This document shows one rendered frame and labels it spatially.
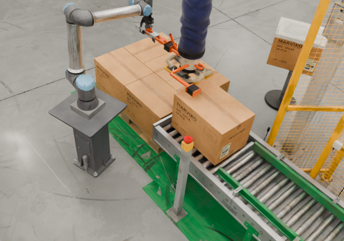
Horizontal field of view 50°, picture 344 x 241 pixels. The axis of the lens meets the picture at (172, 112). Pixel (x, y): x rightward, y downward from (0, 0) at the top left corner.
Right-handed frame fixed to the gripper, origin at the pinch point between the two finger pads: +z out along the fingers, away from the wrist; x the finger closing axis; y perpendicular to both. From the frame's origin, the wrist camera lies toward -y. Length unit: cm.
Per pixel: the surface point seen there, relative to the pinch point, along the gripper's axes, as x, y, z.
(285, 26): 153, 56, 21
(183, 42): -9, 59, -22
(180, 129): -16, 74, 62
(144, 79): 7, -9, 68
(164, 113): -10, 44, 68
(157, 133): -32, 61, 69
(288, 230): -23, 200, 59
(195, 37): -5, 68, -29
